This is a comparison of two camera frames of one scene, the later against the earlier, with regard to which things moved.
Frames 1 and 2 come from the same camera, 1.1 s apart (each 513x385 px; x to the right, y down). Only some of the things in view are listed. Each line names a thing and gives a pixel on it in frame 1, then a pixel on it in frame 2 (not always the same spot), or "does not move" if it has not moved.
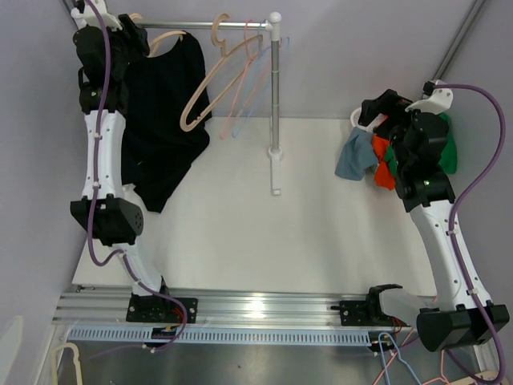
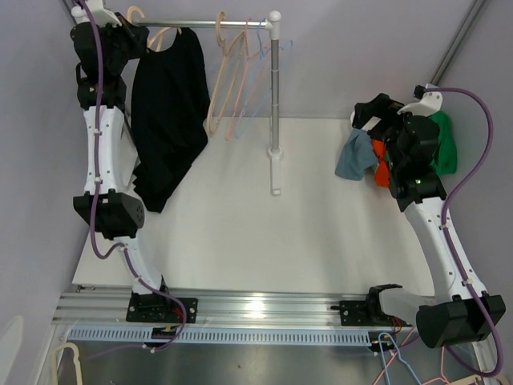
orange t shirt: x=383 y=174 does not move
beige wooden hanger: x=180 y=34 -> x=157 y=37
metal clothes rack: x=274 y=24 does not move
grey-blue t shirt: x=357 y=156 does not move
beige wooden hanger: x=222 y=46 -> x=237 y=42
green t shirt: x=449 y=162 does not move
